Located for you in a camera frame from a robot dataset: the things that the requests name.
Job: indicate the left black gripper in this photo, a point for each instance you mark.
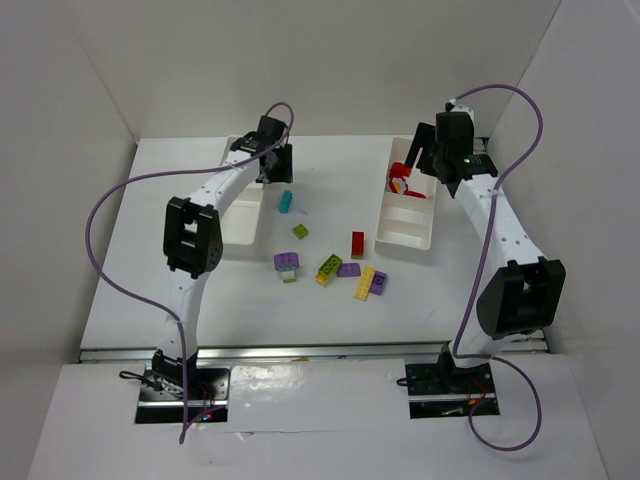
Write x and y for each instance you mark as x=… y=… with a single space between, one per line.
x=280 y=163

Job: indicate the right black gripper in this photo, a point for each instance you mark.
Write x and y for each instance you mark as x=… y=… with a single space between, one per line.
x=425 y=145

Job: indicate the long cyan lego brick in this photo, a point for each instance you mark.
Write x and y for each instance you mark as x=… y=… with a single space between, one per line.
x=285 y=202

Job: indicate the red oval lego piece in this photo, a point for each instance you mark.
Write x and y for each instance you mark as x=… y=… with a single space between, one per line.
x=397 y=183

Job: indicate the small lime green lego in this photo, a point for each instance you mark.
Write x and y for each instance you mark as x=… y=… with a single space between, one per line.
x=300 y=231

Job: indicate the red studded lego brick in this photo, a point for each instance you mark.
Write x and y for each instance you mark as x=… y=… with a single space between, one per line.
x=417 y=194

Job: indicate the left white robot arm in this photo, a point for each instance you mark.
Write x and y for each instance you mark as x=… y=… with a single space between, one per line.
x=193 y=241

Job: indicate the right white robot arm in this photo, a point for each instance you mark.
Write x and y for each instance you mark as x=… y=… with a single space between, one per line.
x=546 y=280

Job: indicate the red slope lego brick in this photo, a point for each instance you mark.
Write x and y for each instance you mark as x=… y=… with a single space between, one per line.
x=399 y=169

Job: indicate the left white divided container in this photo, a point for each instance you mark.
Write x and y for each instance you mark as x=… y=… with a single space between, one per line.
x=244 y=199

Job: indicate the white divided container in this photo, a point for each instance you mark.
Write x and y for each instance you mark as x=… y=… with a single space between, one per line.
x=244 y=199
x=405 y=224

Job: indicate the right white divided container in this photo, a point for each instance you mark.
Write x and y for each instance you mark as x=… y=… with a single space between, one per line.
x=405 y=224

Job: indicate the purple rounded lego block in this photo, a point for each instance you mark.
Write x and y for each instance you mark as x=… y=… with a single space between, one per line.
x=286 y=264

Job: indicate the red tall lego brick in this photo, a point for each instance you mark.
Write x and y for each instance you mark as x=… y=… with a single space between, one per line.
x=357 y=245

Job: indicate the green lego on yellow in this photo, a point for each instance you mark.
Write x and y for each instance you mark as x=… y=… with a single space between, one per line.
x=328 y=269

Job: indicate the purple flat lego plate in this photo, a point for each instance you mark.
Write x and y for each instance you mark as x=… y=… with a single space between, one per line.
x=349 y=270

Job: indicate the yellow long lego plate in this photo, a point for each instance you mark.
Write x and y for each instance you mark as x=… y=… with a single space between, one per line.
x=364 y=284

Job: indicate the purple square lego brick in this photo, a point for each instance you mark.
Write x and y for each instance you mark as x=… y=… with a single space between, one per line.
x=378 y=283

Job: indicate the aluminium front rail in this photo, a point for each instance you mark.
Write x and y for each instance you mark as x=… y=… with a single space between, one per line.
x=275 y=353

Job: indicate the aluminium rail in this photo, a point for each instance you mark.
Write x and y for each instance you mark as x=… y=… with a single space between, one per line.
x=499 y=313
x=275 y=353

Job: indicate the aluminium right side rail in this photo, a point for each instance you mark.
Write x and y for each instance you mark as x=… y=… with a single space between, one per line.
x=499 y=313

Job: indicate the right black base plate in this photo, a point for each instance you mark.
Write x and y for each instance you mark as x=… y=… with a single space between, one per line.
x=433 y=395

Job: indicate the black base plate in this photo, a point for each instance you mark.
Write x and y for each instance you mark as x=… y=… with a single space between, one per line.
x=433 y=395
x=160 y=402

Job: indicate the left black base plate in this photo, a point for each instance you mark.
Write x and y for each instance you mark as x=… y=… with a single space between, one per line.
x=160 y=402

